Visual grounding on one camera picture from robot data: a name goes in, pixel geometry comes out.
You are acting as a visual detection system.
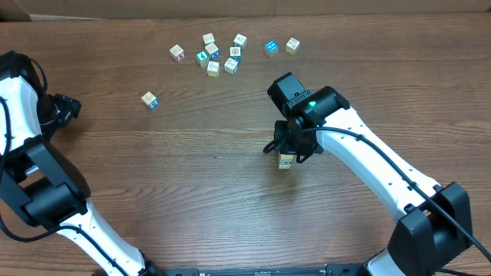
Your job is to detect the wooden block green side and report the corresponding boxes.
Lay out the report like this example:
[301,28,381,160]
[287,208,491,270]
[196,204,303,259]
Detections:
[278,160,292,167]

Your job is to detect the wooden block black edge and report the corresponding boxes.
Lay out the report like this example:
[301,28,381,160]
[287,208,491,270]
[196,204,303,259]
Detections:
[224,57,239,75]

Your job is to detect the green number four block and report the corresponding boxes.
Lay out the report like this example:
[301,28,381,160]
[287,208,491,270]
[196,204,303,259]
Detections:
[196,50,209,67]

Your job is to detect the wooden block yellow edge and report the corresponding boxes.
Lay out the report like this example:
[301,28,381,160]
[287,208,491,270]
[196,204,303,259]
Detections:
[206,61,220,77]

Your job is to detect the blue top block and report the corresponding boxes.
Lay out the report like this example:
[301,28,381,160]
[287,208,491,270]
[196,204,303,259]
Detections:
[264,40,278,58]

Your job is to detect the wooden block top left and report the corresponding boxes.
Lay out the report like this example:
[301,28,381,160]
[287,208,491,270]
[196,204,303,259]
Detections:
[203,33,215,46]

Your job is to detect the wooden block blue corner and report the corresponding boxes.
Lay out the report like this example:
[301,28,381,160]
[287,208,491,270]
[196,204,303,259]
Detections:
[141,91,160,110]

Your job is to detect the wooden block red side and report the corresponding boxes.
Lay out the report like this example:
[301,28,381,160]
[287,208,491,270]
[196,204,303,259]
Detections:
[170,44,185,62]

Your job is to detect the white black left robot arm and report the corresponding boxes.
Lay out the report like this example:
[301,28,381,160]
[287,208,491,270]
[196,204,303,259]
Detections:
[1,51,163,275]

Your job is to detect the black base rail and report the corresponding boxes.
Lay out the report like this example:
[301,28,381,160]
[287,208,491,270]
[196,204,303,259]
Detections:
[162,264,369,276]

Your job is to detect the wooden block blue middle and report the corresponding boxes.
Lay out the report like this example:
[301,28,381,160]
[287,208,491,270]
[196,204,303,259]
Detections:
[229,46,242,62]

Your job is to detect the wooden block top middle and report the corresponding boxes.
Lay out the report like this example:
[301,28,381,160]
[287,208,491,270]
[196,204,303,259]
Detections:
[233,34,248,51]

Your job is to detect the wooden block blue side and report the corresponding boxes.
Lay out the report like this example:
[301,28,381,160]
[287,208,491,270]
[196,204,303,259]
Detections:
[205,42,220,61]

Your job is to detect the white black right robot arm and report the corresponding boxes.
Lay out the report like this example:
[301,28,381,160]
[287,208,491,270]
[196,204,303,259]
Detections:
[264,72,473,275]

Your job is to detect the wooden block far right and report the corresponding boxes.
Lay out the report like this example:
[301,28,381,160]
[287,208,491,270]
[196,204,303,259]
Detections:
[285,38,300,55]

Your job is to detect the cardboard strip at back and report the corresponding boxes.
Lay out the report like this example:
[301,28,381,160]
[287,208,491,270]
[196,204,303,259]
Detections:
[1,0,490,21]

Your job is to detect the yellow letter C block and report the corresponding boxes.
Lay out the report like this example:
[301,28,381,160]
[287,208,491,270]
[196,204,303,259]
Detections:
[278,153,295,162]

